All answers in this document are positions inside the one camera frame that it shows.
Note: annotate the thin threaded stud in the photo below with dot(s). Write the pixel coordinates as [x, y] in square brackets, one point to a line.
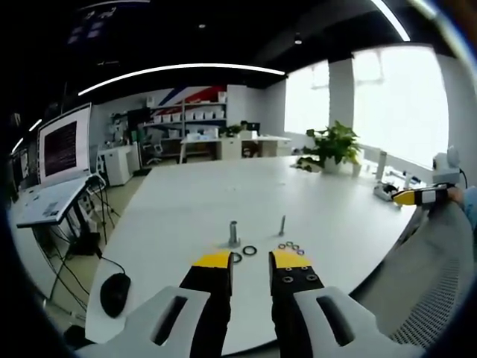
[282, 225]

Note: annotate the large display screen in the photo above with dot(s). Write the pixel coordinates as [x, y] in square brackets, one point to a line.
[61, 147]

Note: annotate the person's right hand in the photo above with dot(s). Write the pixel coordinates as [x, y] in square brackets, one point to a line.
[456, 194]

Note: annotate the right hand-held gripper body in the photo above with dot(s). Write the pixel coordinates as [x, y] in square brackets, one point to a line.
[445, 166]

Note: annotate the thick threaded stud with base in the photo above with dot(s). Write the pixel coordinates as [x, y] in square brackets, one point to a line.
[233, 233]

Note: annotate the black computer mouse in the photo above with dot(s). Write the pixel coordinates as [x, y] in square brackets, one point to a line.
[115, 294]

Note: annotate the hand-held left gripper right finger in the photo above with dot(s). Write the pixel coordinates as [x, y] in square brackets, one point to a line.
[294, 294]

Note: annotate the shelf with white bins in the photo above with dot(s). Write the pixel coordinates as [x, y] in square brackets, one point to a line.
[186, 113]

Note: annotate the large black washer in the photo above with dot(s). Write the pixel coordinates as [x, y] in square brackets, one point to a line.
[243, 251]
[238, 257]

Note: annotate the white cabinet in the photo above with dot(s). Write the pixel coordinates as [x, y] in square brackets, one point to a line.
[118, 164]

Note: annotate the white background office chair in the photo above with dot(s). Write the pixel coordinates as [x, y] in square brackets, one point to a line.
[154, 149]

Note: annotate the grey mesh office chair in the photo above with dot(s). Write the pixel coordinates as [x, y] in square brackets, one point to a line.
[428, 268]

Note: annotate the white background desk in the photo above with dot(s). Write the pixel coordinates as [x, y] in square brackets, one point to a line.
[234, 141]

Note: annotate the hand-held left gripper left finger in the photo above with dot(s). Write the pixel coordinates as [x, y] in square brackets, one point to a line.
[208, 294]

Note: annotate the straight ceiling light strip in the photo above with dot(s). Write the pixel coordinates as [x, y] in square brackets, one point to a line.
[391, 18]

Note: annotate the green potted plant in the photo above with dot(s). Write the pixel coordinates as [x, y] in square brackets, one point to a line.
[335, 143]

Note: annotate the white power strip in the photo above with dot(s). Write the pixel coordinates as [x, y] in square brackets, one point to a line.
[384, 192]

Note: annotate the black tripod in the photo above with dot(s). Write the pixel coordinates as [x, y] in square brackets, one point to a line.
[102, 203]

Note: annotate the white side desk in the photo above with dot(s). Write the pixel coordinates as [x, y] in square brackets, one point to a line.
[48, 203]

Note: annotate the curved ceiling light strip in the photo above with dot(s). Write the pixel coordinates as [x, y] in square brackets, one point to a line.
[179, 71]

